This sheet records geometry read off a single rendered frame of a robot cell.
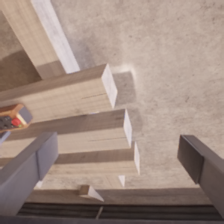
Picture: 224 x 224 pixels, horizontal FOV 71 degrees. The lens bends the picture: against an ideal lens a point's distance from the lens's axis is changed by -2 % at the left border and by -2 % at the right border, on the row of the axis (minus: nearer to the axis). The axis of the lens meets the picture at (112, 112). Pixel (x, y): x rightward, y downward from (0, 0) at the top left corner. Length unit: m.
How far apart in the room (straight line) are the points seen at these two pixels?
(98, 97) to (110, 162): 0.29
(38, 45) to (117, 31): 0.25
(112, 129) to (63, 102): 0.17
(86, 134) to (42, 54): 0.28
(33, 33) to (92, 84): 0.23
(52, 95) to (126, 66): 0.28
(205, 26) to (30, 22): 0.50
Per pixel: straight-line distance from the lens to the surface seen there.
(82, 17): 0.58
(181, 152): 0.17
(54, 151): 0.16
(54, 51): 0.53
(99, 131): 0.51
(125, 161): 0.62
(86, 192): 1.28
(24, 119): 0.54
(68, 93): 0.45
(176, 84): 0.64
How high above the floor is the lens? 0.55
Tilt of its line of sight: 51 degrees down
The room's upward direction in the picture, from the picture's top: 168 degrees counter-clockwise
